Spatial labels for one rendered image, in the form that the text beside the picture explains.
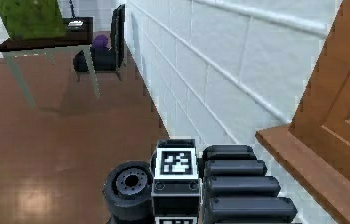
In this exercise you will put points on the white flat object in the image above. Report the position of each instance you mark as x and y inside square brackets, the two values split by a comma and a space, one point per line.
[75, 23]

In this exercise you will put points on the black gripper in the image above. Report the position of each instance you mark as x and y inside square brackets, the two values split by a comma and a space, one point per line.
[129, 193]

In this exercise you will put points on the green box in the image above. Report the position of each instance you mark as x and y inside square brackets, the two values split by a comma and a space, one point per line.
[31, 18]

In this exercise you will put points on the black chair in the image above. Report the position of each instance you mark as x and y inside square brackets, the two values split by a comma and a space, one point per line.
[111, 50]

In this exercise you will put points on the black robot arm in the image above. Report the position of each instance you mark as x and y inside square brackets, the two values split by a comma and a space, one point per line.
[236, 186]

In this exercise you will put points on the dark blue lamp post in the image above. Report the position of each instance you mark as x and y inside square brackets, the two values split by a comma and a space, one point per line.
[72, 8]

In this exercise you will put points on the purple round object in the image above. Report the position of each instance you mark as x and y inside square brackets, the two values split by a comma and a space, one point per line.
[100, 42]

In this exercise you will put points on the dark table with grey legs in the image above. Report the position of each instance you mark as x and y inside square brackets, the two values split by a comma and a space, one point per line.
[46, 43]

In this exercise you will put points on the brown wooden window frame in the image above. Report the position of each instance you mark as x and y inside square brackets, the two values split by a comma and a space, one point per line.
[333, 116]

